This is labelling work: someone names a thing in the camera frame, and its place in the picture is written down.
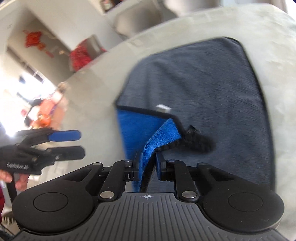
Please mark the beige chair right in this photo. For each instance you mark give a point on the beige chair right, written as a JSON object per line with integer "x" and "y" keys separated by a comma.
{"x": 186, "y": 7}

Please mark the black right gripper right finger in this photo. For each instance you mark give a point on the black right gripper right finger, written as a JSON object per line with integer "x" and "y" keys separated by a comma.
{"x": 163, "y": 168}

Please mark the red chinese knot decoration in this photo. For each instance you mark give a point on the red chinese knot decoration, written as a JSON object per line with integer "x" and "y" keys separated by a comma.
{"x": 33, "y": 39}

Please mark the person's left hand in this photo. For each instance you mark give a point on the person's left hand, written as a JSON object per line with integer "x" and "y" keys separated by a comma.
{"x": 20, "y": 185}

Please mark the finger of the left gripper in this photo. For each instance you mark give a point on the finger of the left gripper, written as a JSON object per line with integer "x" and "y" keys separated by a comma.
{"x": 65, "y": 136}
{"x": 67, "y": 153}

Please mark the orange items on side table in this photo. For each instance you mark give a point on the orange items on side table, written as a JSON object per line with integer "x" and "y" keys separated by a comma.
{"x": 46, "y": 113}

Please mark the chair with red cloth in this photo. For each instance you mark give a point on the chair with red cloth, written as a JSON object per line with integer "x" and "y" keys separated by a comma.
{"x": 85, "y": 52}

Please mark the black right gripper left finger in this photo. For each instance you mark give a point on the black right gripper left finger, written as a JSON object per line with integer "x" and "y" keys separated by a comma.
{"x": 132, "y": 168}

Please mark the beige chair left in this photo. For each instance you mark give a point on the beige chair left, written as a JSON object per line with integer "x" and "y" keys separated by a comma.
{"x": 138, "y": 18}

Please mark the blue and grey towel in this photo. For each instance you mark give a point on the blue and grey towel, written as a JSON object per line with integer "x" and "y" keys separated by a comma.
{"x": 200, "y": 102}

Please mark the beige chair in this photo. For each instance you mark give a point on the beige chair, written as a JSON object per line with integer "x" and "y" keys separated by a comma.
{"x": 186, "y": 7}
{"x": 138, "y": 18}

